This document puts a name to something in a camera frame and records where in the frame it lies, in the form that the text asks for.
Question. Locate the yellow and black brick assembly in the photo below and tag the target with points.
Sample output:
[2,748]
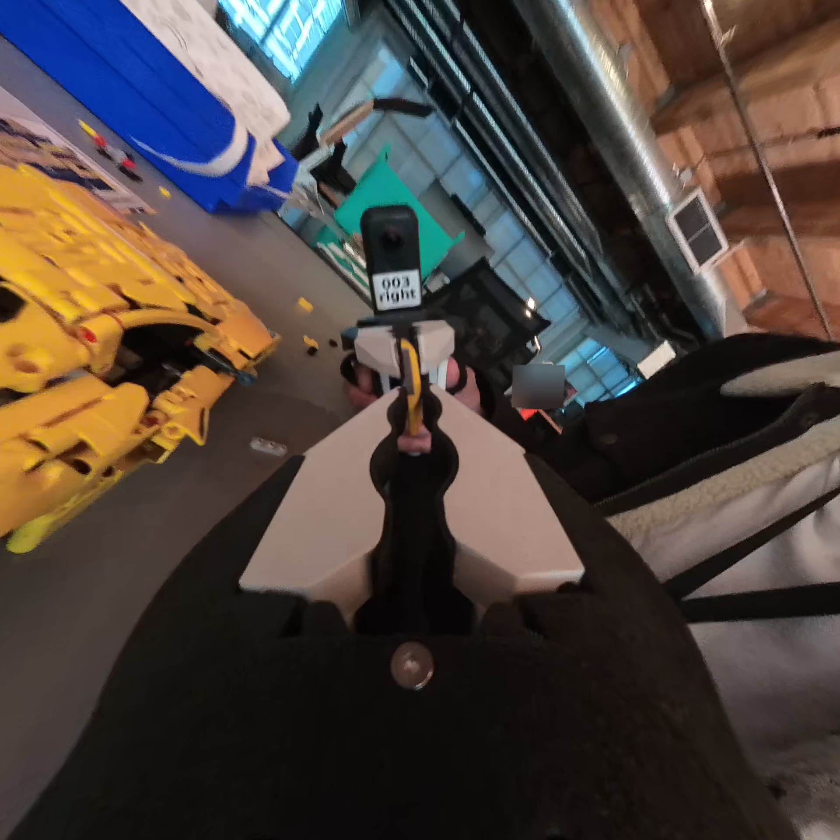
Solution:
[413,387]

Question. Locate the curved wood and black lamp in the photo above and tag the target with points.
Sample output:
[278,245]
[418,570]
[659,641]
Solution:
[354,118]

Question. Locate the green booklet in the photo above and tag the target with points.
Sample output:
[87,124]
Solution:
[341,262]

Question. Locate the person's right forearm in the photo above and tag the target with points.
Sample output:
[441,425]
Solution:
[531,426]

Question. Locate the pile of small bricks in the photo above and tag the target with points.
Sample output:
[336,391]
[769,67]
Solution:
[121,159]

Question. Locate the white air vent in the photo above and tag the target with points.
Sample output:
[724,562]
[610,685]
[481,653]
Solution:
[697,229]

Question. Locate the person's right hand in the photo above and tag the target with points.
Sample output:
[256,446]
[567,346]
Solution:
[469,394]

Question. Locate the blue plastic bin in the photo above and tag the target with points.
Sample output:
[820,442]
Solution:
[131,79]

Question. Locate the green plastic bin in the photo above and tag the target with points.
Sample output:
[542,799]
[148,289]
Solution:
[394,190]

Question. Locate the small printed leaflet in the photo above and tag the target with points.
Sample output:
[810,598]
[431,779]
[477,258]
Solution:
[39,154]

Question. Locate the grey short beam brick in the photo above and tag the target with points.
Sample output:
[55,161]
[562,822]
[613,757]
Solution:
[268,445]

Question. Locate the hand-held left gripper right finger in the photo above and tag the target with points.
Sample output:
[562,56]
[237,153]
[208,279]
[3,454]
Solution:
[512,525]

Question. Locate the silver air duct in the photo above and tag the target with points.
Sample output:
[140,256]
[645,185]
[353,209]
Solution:
[610,118]

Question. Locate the white shirt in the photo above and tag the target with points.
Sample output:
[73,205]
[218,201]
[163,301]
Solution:
[754,689]

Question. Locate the white paper strip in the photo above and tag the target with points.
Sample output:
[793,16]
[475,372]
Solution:
[197,161]

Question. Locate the white patterned paper bag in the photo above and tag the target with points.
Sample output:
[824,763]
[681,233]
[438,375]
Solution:
[216,65]

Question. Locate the large window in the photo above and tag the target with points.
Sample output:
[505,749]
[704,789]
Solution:
[289,33]

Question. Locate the grey desk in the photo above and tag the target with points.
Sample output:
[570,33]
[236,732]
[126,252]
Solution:
[164,558]

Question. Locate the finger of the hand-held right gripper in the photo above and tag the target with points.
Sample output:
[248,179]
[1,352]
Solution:
[434,344]
[377,351]

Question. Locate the black mesh chair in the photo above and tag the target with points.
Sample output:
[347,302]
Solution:
[492,315]

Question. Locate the yellow toy brick car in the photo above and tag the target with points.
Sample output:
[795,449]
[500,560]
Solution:
[98,295]

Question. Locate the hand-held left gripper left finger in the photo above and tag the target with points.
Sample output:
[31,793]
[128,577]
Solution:
[308,525]

